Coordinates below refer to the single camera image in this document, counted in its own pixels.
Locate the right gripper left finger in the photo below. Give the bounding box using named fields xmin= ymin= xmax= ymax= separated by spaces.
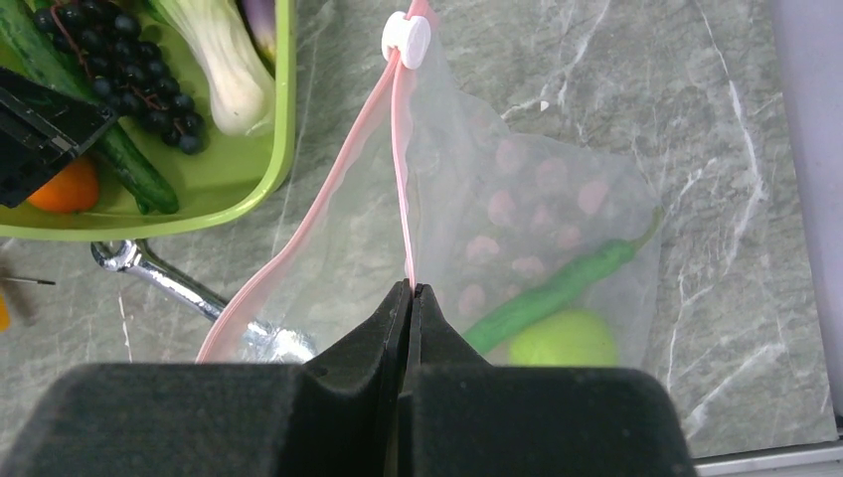
xmin=1 ymin=282 xmax=413 ymax=476

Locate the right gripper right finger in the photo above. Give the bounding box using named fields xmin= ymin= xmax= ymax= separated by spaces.
xmin=398 ymin=285 xmax=696 ymax=476

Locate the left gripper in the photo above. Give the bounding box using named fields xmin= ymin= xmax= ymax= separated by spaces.
xmin=1 ymin=67 xmax=117 ymax=208

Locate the orange green mango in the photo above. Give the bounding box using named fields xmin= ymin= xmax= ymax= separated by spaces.
xmin=27 ymin=156 xmax=100 ymax=214

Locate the green cucumber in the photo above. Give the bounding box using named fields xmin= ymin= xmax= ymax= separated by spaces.
xmin=1 ymin=1 xmax=180 ymax=215

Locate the green apple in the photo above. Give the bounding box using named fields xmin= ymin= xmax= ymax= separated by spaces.
xmin=508 ymin=309 xmax=618 ymax=367

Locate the green chili pepper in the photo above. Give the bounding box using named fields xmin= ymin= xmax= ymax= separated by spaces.
xmin=462 ymin=207 xmax=664 ymax=354

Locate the clear zip top bag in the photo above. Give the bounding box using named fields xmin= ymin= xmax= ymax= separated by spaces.
xmin=198 ymin=1 xmax=663 ymax=368

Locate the silver wrench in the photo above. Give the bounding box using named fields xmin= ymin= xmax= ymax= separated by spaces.
xmin=90 ymin=239 xmax=317 ymax=363

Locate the black grape bunch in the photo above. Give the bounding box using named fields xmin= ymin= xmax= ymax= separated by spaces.
xmin=34 ymin=1 xmax=206 ymax=155

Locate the green plastic basin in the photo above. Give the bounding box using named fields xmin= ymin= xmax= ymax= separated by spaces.
xmin=1 ymin=1 xmax=296 ymax=241

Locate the bok choy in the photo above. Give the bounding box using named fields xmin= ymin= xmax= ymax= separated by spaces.
xmin=147 ymin=0 xmax=275 ymax=136

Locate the purple eggplant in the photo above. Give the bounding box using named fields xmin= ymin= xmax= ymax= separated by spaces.
xmin=239 ymin=0 xmax=276 ymax=65

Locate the yellow handled screwdriver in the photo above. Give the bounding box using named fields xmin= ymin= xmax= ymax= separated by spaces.
xmin=1 ymin=275 xmax=57 ymax=332

